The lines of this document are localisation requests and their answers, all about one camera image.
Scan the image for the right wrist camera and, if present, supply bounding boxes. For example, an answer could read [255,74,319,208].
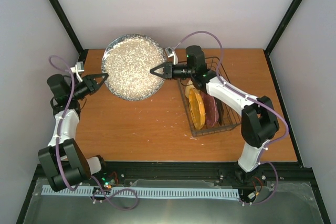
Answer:
[164,47,179,65]

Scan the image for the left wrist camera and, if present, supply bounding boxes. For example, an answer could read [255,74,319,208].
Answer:
[70,61,85,82]

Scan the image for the pink dotted scalloped plate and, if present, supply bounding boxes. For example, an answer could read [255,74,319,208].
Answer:
[201,92,219,127]

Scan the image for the light blue cable duct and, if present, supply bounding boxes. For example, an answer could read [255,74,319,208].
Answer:
[41,185,239,200]

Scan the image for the grey speckled large plate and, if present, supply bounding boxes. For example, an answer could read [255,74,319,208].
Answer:
[101,34,167,101]

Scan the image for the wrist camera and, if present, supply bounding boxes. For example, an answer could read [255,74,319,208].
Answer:
[70,61,85,82]
[164,47,179,65]

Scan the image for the black rimmed cream plate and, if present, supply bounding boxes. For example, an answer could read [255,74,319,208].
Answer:
[215,98,229,126]

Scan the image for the yellow ceramic mug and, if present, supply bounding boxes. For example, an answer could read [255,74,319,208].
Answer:
[184,85,195,99]

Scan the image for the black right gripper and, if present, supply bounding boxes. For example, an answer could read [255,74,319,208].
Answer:
[149,62,194,81]

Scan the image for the yellow dotted scalloped plate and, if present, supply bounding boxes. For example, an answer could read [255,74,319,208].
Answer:
[188,88,205,130]

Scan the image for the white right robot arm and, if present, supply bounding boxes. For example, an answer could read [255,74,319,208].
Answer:
[150,46,279,173]

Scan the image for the black aluminium frame rail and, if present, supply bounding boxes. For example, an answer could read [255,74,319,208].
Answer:
[36,161,314,188]

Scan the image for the black right corner post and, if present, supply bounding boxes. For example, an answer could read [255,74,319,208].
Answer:
[264,0,321,53]

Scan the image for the black wire dish rack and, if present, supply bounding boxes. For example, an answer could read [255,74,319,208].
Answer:
[177,56,242,137]

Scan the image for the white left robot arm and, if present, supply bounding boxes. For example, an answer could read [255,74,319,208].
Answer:
[38,73,109,192]

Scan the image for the black corner post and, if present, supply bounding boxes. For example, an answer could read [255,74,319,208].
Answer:
[49,0,84,55]
[264,0,321,53]

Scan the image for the black left corner post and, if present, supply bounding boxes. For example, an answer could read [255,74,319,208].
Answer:
[49,0,84,55]

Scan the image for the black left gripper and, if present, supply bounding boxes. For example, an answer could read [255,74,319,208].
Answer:
[69,73,109,100]

